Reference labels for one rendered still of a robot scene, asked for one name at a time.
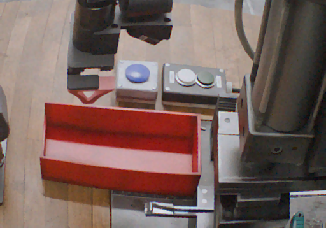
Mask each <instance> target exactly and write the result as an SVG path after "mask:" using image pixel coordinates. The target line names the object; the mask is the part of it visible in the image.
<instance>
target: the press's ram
mask: <svg viewBox="0 0 326 228"><path fill-rule="evenodd" d="M238 123H239V119H238V113H233V112H225V111H218V113H217V116H216V121H215V126H214V129H213V136H214V144H213V149H214V174H215V175H214V185H215V186H214V206H213V207H214V214H213V217H214V222H213V227H214V228H285V226H286V225H287V223H288V221H289V220H290V193H292V192H311V191H313V192H314V191H323V190H324V191H326V172H317V173H316V172H312V173H310V172H308V156H307V157H306V161H305V162H304V163H303V164H301V165H298V166H297V165H295V164H294V163H293V162H291V163H287V162H284V163H281V162H278V163H275V162H272V163H268V162H264V163H261V162H256V163H253V164H250V165H242V163H241V162H240V161H239V160H238V155H239V153H240V149H239V127H238Z"/></svg>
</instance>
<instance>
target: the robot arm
mask: <svg viewBox="0 0 326 228"><path fill-rule="evenodd" d="M172 10H173V0H76V4H75V11H73V12H71V13H70V19H69V23H70V37H69V46H68V56H67V91H68V92H69V93H71V94H73V95H74V96H76V97H77V98H79V100H80V101H81V102H82V103H83V104H94V103H95V102H96V101H97V100H98V99H99V98H100V97H101V96H104V95H106V94H109V92H112V91H114V89H115V77H114V76H99V75H81V74H80V73H81V72H84V71H85V69H99V68H100V71H111V70H113V68H114V66H115V54H116V53H117V50H118V45H119V39H120V30H127V31H126V32H127V33H128V35H129V36H132V37H134V38H136V39H139V40H141V41H145V42H147V43H149V44H151V45H154V46H155V45H156V44H158V43H160V42H161V41H162V40H164V39H166V40H169V39H170V37H171V32H172V28H173V18H172V13H171V12H172ZM94 91H95V92H94ZM84 92H94V93H93V94H92V95H91V96H90V97H86V95H85V94H84ZM9 134H10V127H9V118H8V105H7V98H6V94H5V92H4V90H3V88H2V86H1V83H0V206H2V205H3V203H4V199H3V198H4V176H5V175H4V173H5V171H4V170H5V162H6V149H7V148H6V146H7V140H8V136H9Z"/></svg>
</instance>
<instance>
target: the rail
mask: <svg viewBox="0 0 326 228"><path fill-rule="evenodd" d="M175 210H176V211H214V207H198V206H196V207H189V206H174V208H173V211H175Z"/></svg>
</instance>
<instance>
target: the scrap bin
mask: <svg viewBox="0 0 326 228"><path fill-rule="evenodd" d="M44 117H45V118H44V122H43V135H42V137H43V139H42V147H41V156H39V160H40V168H41V179H44V180H50V181H55V182H62V183H69V184H72V185H79V186H86V187H95V188H97V189H106V190H119V191H121V192H137V193H144V194H154V195H163V196H168V195H172V196H189V197H190V196H195V192H196V189H197V187H198V184H199V181H200V178H201V169H202V168H201V116H200V114H199V113H195V114H192V113H183V112H175V111H160V110H144V109H135V108H120V107H112V106H96V105H89V104H75V103H62V102H55V101H45V102H44Z"/></svg>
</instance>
